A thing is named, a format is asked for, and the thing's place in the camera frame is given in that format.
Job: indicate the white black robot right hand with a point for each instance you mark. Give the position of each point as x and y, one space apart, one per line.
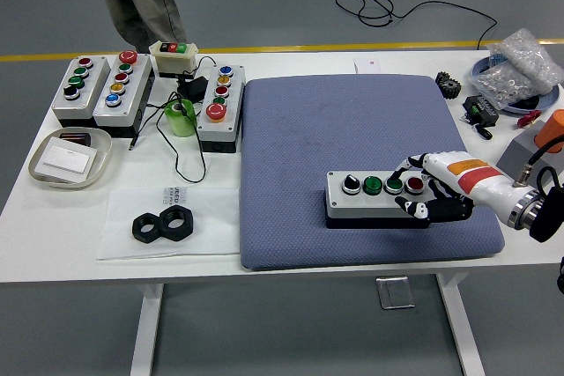
467 175

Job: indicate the grey four-button control box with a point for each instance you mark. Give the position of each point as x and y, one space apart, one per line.
337 202

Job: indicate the grey box orange button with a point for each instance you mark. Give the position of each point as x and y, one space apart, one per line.
517 151

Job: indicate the grey five-button box short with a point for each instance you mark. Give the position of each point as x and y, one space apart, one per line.
233 98

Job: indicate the grey five-button box long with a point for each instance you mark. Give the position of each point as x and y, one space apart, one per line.
132 90

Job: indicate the small black clip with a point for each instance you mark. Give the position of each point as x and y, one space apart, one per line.
483 132

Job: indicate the black module green terminals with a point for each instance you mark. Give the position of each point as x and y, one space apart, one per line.
482 111

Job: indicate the small red clip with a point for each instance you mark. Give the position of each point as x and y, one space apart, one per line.
529 119

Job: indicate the black metal gear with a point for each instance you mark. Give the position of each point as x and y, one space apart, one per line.
448 85

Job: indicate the clear bag of washers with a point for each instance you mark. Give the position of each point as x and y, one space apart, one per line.
502 85

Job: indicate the blue round plate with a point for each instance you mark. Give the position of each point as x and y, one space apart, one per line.
546 101

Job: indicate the bubble wrap bag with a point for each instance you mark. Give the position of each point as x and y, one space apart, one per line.
529 59

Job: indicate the metal floor plate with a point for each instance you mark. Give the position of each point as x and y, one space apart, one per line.
395 292

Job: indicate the white card red mark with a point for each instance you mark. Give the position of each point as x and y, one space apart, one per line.
366 67

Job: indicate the white table leg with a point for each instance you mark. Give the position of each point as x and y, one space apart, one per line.
462 332
147 332

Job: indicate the blue-grey padded mat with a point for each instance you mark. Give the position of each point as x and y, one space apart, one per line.
308 129

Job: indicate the large black hex nut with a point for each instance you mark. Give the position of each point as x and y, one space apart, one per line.
187 224

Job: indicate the black power adapter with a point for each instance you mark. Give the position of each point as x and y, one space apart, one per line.
193 89

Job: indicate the green tape roll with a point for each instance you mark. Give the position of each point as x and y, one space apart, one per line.
180 125

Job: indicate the small black hex nut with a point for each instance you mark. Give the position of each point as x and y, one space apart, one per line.
138 228

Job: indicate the white oval tray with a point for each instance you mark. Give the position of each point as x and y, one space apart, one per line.
102 156

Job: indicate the grey control box black knob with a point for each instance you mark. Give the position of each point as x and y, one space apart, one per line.
83 98

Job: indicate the dark brown small block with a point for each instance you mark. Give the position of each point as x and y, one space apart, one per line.
75 137

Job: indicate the cream three-button switch box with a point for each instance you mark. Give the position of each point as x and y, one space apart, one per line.
174 61

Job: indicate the white wall switch plate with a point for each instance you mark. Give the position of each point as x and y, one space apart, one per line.
66 160

